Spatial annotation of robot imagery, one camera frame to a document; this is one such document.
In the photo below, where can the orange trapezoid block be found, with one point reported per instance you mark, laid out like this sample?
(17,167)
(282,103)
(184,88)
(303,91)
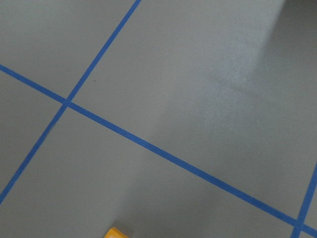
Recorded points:
(115,233)

